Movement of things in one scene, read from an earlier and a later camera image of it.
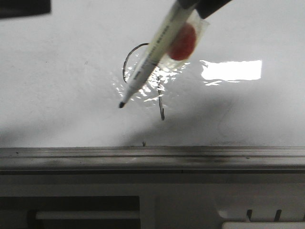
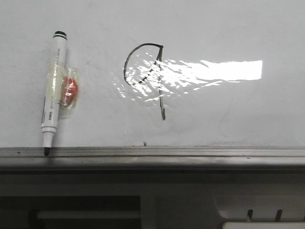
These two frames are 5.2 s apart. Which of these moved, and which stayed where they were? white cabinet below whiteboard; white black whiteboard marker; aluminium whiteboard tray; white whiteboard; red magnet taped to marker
Moved: red magnet taped to marker; white black whiteboard marker
Stayed: aluminium whiteboard tray; white cabinet below whiteboard; white whiteboard
